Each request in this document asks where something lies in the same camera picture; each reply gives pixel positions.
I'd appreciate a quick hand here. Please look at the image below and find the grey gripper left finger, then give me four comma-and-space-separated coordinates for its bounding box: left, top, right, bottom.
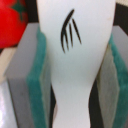
6, 23, 51, 128

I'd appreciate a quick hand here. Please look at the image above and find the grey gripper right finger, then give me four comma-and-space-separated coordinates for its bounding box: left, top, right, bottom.
98, 26, 128, 128

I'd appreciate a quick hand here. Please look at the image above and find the red tomato-shaped sausage toy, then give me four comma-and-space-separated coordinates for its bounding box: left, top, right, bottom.
0, 0, 28, 49

